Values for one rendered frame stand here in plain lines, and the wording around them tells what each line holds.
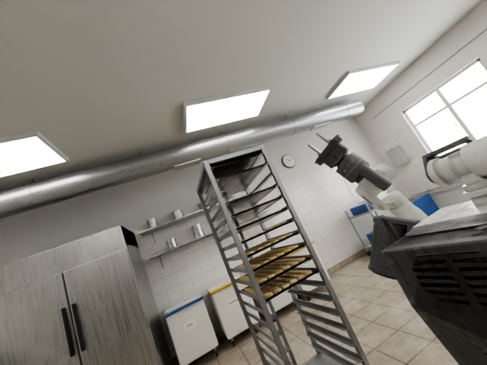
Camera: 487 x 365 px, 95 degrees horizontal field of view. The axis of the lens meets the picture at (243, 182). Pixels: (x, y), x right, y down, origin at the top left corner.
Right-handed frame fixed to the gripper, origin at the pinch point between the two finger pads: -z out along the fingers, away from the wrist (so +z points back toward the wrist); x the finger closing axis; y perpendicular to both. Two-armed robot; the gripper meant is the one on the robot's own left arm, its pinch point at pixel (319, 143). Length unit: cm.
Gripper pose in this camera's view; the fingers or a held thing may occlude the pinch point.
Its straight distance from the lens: 88.5
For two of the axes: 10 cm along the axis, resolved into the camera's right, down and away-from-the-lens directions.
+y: -5.2, 1.6, -8.4
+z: 7.0, 6.4, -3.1
